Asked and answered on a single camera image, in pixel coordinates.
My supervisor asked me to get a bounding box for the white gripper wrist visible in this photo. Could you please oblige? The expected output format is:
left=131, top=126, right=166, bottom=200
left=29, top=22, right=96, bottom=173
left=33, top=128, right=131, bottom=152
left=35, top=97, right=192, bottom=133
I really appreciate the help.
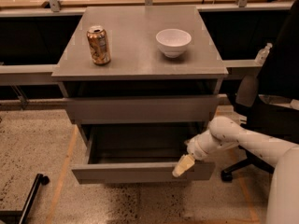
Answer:
left=172, top=133, right=215, bottom=177

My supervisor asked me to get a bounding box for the grey drawer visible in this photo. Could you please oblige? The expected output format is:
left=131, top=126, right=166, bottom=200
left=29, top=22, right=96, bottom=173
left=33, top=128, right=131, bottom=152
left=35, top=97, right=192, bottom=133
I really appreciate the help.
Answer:
left=72, top=123, right=215, bottom=184
left=66, top=95, right=219, bottom=124

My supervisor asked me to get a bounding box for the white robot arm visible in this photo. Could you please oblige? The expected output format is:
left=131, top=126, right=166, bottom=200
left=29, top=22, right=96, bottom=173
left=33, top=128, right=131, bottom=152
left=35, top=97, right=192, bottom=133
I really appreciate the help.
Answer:
left=172, top=116, right=299, bottom=224

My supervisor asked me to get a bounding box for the grey top drawer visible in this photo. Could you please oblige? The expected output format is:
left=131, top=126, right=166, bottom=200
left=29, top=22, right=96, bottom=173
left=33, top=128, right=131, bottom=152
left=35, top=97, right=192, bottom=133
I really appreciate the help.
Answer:
left=66, top=95, right=219, bottom=124

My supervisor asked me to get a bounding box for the grey drawer cabinet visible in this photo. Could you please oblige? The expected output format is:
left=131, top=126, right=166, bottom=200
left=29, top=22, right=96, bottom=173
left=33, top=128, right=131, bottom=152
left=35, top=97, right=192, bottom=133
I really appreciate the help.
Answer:
left=52, top=6, right=228, bottom=184

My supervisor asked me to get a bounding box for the black office chair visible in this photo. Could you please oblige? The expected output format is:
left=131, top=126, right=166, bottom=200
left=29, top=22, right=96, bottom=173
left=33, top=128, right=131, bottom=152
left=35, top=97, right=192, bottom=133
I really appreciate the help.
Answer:
left=220, top=0, right=299, bottom=183

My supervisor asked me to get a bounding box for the white ceramic bowl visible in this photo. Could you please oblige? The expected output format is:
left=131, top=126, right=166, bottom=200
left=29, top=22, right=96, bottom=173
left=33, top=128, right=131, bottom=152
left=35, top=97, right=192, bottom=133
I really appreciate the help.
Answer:
left=156, top=29, right=192, bottom=58

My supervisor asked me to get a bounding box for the clear plastic bottle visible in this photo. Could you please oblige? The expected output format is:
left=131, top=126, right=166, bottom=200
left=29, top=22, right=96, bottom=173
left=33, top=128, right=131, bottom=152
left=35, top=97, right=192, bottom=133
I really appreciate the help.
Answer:
left=254, top=43, right=273, bottom=65

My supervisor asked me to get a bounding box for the gold soda can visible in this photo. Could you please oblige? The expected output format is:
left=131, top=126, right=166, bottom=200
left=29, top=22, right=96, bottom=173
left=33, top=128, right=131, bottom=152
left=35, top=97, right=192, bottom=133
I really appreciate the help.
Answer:
left=87, top=25, right=111, bottom=65

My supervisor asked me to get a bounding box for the black wheeled stand leg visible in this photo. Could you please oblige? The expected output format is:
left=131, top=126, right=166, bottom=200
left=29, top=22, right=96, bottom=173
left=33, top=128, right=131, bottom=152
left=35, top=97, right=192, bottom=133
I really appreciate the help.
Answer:
left=0, top=174, right=50, bottom=224

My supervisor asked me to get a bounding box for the grey metal railing frame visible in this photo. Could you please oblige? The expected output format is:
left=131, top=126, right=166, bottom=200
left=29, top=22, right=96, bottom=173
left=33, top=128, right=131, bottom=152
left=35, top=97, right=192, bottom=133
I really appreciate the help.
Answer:
left=0, top=0, right=295, bottom=110

